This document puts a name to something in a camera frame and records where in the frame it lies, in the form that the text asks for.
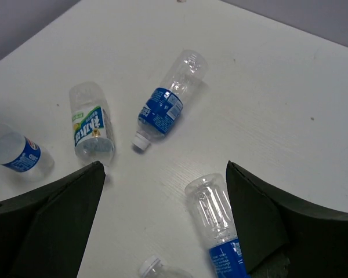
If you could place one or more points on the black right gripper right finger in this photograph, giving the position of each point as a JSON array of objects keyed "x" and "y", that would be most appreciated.
[{"x": 282, "y": 235}]

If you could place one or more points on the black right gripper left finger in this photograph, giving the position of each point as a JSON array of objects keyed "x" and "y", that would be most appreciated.
[{"x": 44, "y": 232}]

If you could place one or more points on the clear bottle white cap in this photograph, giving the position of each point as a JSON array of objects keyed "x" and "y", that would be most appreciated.
[{"x": 154, "y": 268}]

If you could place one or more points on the clear bottle light blue label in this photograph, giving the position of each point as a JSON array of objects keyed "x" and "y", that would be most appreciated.
[{"x": 208, "y": 203}]

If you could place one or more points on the clear bottle dark blue label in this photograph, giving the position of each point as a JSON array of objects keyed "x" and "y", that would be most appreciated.
[{"x": 164, "y": 107}]

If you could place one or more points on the small bottle blue cap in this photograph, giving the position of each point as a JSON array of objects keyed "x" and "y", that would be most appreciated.
[{"x": 28, "y": 160}]

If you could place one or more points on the clear bottle green white label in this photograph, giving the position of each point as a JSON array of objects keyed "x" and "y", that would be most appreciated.
[{"x": 92, "y": 130}]

